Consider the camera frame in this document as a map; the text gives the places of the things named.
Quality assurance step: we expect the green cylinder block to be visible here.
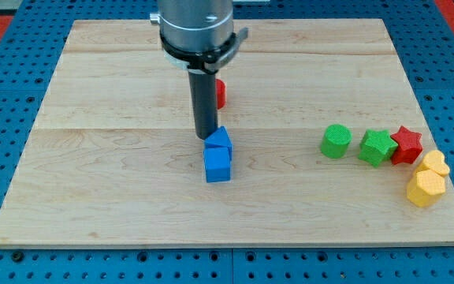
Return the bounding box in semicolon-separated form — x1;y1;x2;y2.
320;124;352;159

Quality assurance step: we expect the red star block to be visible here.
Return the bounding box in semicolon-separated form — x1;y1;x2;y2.
390;125;423;165

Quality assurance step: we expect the blue cube block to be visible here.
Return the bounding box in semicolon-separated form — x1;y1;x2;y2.
203;148;231;183

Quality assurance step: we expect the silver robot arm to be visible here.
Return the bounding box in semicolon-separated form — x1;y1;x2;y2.
149;0;248;75

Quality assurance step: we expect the yellow heart block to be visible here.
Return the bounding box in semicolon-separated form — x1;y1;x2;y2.
413;150;450;178

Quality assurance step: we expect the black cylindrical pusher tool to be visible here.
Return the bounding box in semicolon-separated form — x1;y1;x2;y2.
188;73;218;140

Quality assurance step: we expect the blue triangle block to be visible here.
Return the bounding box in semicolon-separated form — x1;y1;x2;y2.
204;126;233;159

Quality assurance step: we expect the yellow hexagon block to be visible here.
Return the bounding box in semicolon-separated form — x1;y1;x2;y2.
406;170;446;207

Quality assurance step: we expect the red block behind tool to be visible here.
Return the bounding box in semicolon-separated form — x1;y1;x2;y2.
215;79;226;110

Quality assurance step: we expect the green star block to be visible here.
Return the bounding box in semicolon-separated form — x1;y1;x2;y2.
358;129;398;168

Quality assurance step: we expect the wooden board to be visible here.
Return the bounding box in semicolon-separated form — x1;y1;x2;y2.
0;19;454;249

